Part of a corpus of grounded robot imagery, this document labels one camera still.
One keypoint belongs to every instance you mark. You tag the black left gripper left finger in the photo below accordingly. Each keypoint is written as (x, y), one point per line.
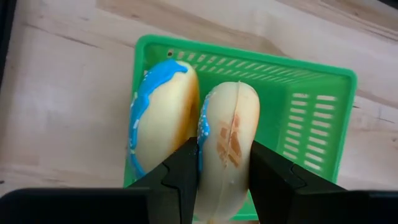
(177, 193)

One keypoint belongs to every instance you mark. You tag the blue doughnut white drizzle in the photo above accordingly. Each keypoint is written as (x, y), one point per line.
(168, 118)

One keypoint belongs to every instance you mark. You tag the green plastic basket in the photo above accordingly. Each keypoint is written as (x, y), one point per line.
(311, 93)

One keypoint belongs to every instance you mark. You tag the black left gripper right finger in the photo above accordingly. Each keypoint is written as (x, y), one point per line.
(286, 196)

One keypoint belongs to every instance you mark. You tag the blue doughnut white sprinkles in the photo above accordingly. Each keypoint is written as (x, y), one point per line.
(230, 102)

